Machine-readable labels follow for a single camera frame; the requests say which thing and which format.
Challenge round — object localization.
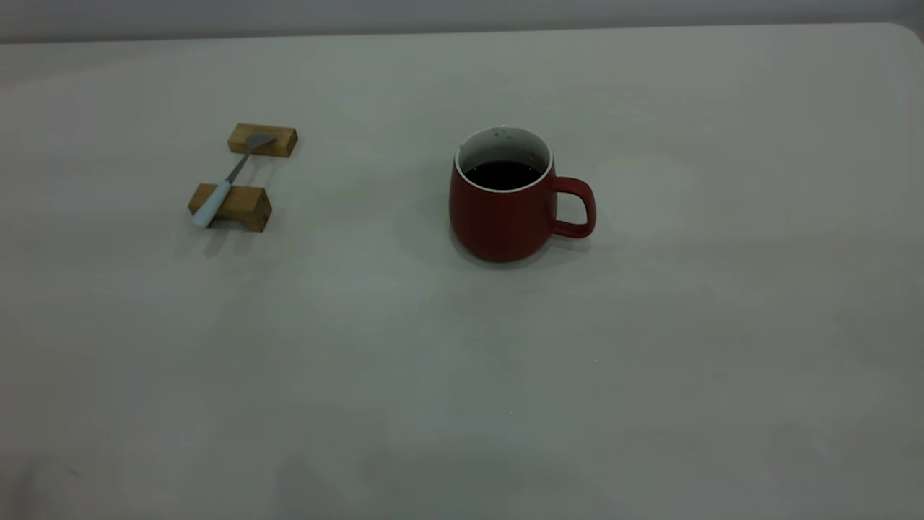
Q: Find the red ceramic mug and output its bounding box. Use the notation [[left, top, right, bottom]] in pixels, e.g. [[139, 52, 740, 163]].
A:
[[448, 126, 598, 263]]

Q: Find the spoon with pale blue handle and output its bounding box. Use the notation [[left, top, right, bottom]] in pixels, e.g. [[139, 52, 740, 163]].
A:
[[191, 132, 278, 230]]

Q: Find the flat wooden block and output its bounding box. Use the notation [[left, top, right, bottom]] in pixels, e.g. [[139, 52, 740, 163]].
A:
[[227, 123, 298, 158]]

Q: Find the wooden block with arched notch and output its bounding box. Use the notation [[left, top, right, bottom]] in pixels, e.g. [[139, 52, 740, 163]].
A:
[[188, 183, 273, 233]]

